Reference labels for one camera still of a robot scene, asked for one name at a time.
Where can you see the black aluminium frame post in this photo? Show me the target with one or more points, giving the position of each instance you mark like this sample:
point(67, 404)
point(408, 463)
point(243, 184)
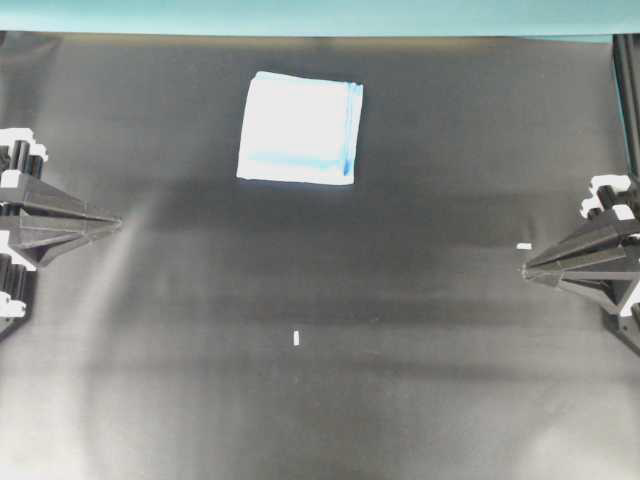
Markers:
point(626, 67)

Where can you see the light blue cloth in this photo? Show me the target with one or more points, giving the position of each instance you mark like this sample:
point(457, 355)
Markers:
point(300, 130)

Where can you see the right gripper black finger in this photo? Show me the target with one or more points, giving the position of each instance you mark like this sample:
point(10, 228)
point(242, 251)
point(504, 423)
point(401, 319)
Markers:
point(599, 241)
point(580, 277)

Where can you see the black table mat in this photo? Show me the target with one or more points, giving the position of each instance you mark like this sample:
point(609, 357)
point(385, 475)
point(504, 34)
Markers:
point(164, 351)

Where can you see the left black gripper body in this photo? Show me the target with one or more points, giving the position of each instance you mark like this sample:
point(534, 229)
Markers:
point(22, 154)

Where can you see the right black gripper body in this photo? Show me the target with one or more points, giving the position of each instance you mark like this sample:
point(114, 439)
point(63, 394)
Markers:
point(613, 201)

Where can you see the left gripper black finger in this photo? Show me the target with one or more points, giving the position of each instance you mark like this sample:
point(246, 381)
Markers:
point(39, 196)
point(42, 241)

